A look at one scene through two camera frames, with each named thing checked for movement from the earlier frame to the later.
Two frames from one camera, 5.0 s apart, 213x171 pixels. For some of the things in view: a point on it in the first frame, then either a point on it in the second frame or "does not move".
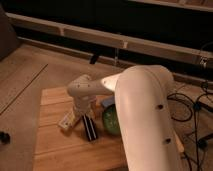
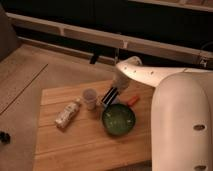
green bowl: (111, 118) does not move
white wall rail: (124, 41) does not move
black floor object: (5, 138) does not move
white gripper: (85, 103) -> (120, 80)
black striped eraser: (90, 127) -> (110, 96)
